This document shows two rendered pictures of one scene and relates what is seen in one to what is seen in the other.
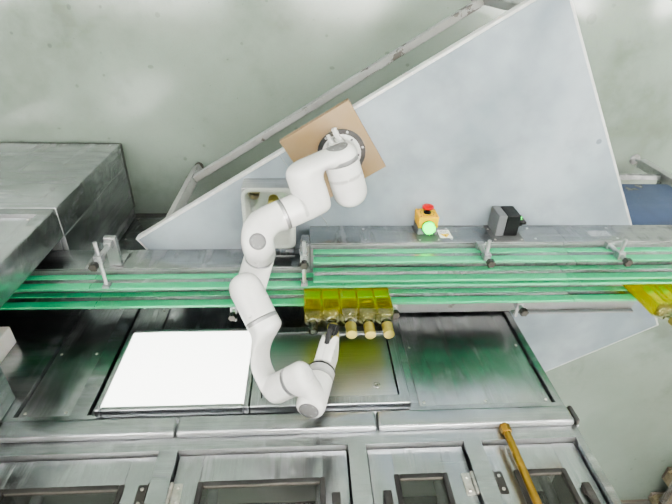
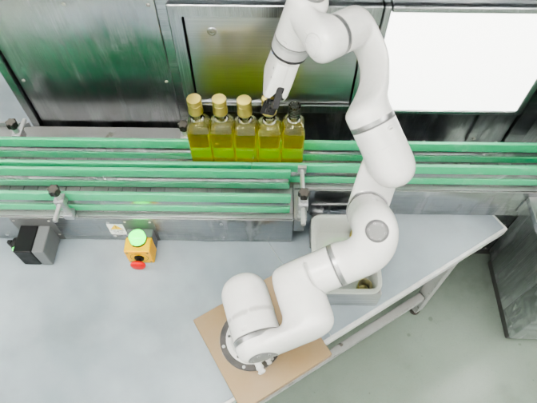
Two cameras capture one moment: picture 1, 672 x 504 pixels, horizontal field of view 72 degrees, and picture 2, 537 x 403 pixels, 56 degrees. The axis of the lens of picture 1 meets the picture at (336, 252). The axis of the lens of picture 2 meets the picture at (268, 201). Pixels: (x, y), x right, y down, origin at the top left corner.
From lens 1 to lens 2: 28 cm
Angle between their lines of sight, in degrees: 3
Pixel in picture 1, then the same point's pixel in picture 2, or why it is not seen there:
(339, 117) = (253, 387)
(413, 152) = (156, 337)
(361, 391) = (232, 22)
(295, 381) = (332, 33)
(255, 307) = (383, 139)
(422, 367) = (149, 53)
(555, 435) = not seen: outside the picture
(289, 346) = (323, 87)
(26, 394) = not seen: outside the picture
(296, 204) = (320, 279)
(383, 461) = not seen: outside the picture
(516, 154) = (17, 333)
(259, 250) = (375, 218)
